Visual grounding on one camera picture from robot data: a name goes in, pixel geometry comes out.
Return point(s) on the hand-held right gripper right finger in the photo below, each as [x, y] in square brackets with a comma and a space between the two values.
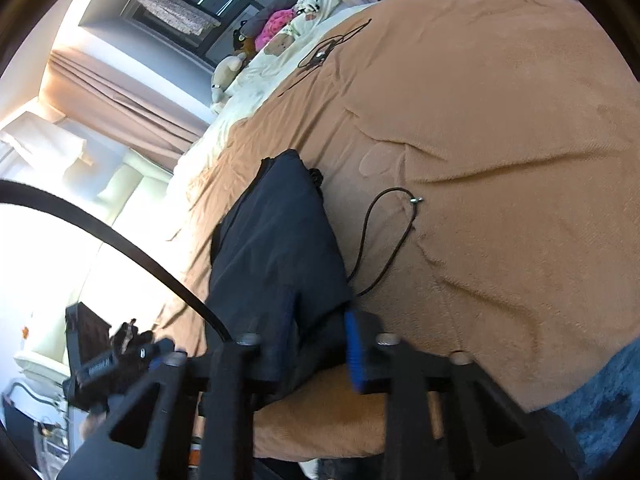
[356, 350]

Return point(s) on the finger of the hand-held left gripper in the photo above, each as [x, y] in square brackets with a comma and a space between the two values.
[157, 352]

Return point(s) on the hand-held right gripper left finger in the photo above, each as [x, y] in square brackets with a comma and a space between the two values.
[235, 360]

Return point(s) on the black pants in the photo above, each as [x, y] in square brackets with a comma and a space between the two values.
[280, 240]

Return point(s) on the cream padded headboard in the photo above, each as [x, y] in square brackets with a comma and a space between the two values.
[130, 180]

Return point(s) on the orange blanket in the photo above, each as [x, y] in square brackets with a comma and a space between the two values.
[500, 160]

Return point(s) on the hanging white garment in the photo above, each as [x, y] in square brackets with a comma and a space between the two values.
[40, 140]

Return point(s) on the blue shaggy rug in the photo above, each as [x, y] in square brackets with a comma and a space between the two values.
[600, 400]

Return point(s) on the pink curtain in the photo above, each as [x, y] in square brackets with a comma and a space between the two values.
[125, 105]

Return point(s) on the white plush toy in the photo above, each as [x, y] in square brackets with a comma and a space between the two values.
[227, 72]

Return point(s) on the dark brown plush toy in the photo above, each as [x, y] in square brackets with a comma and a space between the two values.
[245, 42]

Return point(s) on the pink fluffy cloth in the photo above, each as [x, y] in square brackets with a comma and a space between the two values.
[272, 27]

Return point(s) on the grey pillow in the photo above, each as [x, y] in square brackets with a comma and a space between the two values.
[260, 22]

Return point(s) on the hanging floral garment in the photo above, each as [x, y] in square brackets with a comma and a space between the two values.
[175, 10]

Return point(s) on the black spotted white cloth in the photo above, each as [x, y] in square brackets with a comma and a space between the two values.
[312, 0]

